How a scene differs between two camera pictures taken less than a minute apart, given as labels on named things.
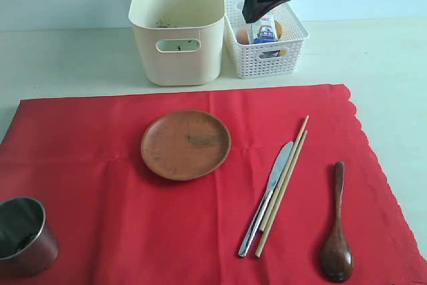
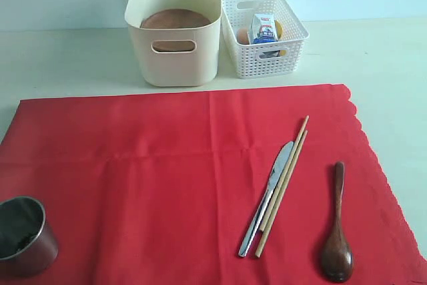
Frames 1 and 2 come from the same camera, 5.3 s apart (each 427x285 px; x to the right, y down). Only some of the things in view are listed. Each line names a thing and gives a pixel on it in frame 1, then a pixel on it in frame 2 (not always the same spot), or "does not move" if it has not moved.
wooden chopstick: x=284 y=175 does not move
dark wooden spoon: x=337 y=256 does not move
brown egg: x=243 y=37 does not move
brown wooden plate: x=185 y=145 → x=174 y=19
